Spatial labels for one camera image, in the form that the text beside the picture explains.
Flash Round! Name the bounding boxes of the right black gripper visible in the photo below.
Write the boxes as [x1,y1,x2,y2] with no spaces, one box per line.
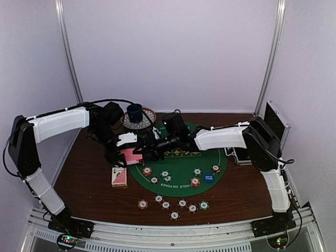
[134,132,180,161]

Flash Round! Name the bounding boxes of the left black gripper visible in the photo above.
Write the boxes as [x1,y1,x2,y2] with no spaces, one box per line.
[90,123,128,168]

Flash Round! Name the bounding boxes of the red chips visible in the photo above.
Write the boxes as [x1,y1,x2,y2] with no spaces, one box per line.
[142,166,152,177]
[190,177,201,187]

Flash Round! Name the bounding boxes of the pink playing card deck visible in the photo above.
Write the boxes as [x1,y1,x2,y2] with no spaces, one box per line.
[121,148,143,165]

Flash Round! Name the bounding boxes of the green chips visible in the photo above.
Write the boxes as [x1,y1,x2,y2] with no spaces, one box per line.
[193,168,202,176]
[160,171,172,182]

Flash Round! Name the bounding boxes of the brown chip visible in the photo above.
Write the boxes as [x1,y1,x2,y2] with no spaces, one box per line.
[212,165,222,174]
[150,176,159,185]

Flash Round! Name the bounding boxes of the red poker chip stack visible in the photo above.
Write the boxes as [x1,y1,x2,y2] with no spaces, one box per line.
[138,199,149,209]

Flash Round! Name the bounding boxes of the blue small blind button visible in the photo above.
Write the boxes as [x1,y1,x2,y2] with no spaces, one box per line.
[203,173,215,183]

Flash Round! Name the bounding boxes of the green poker chip stack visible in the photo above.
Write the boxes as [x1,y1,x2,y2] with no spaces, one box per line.
[198,201,209,211]

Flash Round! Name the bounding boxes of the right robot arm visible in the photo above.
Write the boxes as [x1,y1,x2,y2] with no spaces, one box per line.
[134,113,294,232]

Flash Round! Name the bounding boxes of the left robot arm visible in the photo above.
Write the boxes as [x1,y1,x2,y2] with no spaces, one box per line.
[4,99,126,233]

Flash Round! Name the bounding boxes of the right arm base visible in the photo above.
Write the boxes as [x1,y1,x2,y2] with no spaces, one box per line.
[251,217,296,249]

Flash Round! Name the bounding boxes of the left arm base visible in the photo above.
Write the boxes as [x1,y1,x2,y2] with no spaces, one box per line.
[48,218,94,250]

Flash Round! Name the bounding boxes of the patterned ceramic saucer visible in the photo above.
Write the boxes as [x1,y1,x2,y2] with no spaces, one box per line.
[120,108,156,130]

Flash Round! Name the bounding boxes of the playing card box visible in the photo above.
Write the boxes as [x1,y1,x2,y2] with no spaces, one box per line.
[111,167,127,187]

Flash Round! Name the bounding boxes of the round green poker mat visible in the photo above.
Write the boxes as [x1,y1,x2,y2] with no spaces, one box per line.
[127,121,228,198]

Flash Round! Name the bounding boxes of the dark blue mug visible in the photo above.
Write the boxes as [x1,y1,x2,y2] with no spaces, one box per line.
[127,103,143,123]

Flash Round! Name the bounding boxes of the scattered brown chip one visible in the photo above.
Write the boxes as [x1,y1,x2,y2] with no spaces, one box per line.
[154,195,163,204]

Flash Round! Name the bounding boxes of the scattered brown chip two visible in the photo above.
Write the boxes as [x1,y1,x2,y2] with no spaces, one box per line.
[161,201,171,209]

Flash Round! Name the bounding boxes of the scattered brown chip three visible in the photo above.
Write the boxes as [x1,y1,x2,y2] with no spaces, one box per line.
[169,211,180,221]

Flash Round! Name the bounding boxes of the aluminium poker chip case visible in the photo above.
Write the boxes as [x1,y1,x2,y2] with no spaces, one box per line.
[224,100,291,166]

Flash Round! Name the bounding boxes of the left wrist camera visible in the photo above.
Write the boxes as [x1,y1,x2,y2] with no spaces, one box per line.
[116,132,138,146]

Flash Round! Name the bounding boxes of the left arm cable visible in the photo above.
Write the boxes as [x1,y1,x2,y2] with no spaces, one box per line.
[78,98,155,132]

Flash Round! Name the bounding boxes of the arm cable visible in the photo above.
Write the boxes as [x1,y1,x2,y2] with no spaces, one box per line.
[272,154,302,237]
[78,98,155,132]

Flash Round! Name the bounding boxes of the front aluminium rail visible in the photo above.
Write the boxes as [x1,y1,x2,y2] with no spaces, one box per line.
[19,206,326,251]

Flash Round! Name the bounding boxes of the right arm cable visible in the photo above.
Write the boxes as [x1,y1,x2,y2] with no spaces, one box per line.
[272,154,302,237]

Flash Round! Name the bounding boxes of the left aluminium frame post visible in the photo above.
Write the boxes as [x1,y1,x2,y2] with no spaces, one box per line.
[55,0,83,103]

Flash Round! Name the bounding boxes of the aluminium frame post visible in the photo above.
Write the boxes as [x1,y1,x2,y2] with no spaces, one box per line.
[254,0,287,115]
[55,0,83,103]

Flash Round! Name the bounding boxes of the right aluminium frame post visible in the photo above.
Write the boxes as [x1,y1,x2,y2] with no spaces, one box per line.
[254,0,287,115]

